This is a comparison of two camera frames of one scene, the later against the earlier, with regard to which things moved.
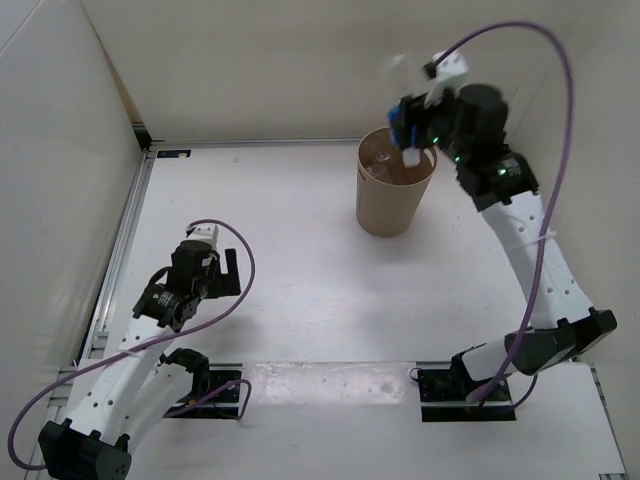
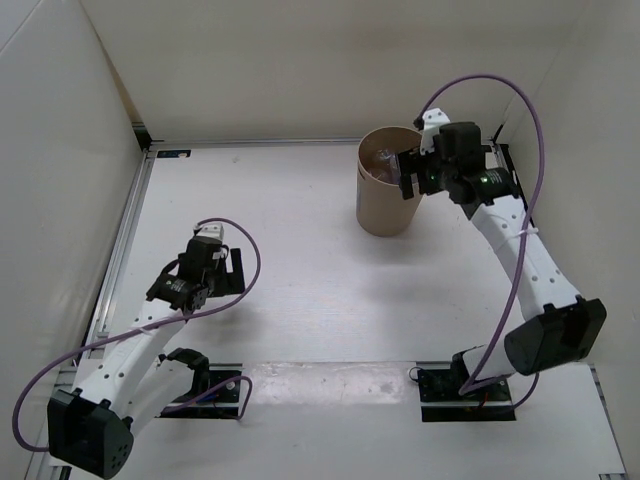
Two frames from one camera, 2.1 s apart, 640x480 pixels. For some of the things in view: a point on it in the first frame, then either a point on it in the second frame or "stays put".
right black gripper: x=412 y=113 -> x=411 y=162
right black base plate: x=444 y=392 stays put
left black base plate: x=222 y=405 stays put
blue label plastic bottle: x=404 y=78 -> x=389 y=173
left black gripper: x=226 y=284 stays put
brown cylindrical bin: x=388 y=190 stays put
